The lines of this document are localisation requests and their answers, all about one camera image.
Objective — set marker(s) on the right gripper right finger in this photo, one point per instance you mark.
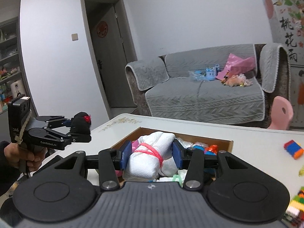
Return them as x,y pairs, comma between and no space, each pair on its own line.
193,161

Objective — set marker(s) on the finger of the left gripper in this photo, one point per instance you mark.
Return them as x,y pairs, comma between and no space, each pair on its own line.
55,139
55,121

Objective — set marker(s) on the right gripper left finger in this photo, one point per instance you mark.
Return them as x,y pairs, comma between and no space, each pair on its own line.
110,161

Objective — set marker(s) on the blue sock bundle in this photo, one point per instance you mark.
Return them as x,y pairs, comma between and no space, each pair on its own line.
199,145

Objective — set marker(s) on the black sock bundle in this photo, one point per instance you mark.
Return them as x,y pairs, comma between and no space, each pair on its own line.
81,124

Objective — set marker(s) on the white waffle towel roll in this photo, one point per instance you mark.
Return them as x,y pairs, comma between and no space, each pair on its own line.
145,162

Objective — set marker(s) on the left hand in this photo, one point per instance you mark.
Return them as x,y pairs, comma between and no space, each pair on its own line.
14,154

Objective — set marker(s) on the brown cardboard tray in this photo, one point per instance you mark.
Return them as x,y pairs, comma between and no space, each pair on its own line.
185,139

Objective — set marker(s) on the grey shelf cabinet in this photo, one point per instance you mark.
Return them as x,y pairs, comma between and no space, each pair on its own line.
13,76

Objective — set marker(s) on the grey covered sofa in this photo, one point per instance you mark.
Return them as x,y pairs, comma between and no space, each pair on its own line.
163,87

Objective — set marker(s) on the blue toy castle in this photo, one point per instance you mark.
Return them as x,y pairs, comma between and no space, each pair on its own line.
205,74

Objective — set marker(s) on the plush toy on sofa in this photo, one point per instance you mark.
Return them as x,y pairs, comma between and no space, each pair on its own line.
237,80

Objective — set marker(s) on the colourful toy block strip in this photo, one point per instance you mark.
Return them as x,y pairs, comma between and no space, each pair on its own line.
294,149

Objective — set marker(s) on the pink plastic chair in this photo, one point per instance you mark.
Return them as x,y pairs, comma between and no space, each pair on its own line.
281,114

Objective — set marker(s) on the pink plastic bag on sofa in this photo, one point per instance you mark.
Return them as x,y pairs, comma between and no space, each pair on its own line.
236,65

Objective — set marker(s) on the dark door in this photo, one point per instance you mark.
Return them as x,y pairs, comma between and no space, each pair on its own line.
111,47

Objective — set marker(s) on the lego brick block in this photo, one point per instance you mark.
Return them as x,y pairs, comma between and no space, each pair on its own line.
294,214

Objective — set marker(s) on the decorated refrigerator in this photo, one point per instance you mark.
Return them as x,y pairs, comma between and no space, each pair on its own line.
286,22

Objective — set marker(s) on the light switch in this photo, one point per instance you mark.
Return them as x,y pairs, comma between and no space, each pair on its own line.
74,36

